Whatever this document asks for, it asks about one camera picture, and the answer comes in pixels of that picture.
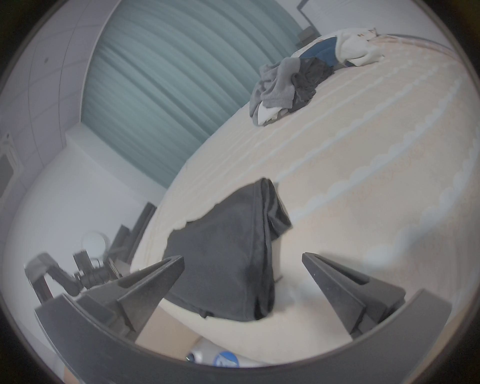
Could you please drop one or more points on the grey bedside table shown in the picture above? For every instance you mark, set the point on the grey bedside table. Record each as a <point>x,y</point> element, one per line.
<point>308,33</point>

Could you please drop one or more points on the white printed pillow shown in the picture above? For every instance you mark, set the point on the white printed pillow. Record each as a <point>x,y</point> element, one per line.
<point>322,38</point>

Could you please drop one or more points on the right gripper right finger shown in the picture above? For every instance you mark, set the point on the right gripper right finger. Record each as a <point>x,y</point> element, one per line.
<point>345,292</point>

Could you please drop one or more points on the black trousers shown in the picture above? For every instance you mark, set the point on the black trousers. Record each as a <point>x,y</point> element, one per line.
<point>225,255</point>

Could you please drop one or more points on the blue-green curtain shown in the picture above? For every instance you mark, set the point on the blue-green curtain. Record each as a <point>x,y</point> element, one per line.
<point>168,82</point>

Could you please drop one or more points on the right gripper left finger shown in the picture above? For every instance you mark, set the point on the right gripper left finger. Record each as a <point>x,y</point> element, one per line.
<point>146,288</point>

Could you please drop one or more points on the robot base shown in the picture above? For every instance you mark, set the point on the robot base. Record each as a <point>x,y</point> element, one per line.
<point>225,356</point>

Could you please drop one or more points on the bed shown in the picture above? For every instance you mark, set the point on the bed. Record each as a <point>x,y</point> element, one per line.
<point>356,180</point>

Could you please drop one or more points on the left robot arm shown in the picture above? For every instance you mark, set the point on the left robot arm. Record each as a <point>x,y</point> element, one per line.
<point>56,272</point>

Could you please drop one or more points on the pile of clothes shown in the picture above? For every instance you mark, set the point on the pile of clothes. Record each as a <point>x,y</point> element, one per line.
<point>277,86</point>

